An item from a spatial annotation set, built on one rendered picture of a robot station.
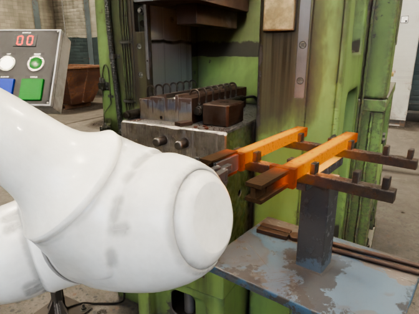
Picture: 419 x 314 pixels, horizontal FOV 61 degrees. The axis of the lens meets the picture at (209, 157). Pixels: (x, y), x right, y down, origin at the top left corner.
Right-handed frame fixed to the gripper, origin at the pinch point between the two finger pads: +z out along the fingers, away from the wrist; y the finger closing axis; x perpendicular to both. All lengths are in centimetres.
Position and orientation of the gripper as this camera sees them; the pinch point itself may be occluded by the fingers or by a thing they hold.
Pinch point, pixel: (220, 164)
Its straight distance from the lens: 65.2
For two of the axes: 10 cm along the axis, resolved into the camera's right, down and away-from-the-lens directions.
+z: 6.0, -2.3, 7.6
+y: 8.0, 1.7, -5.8
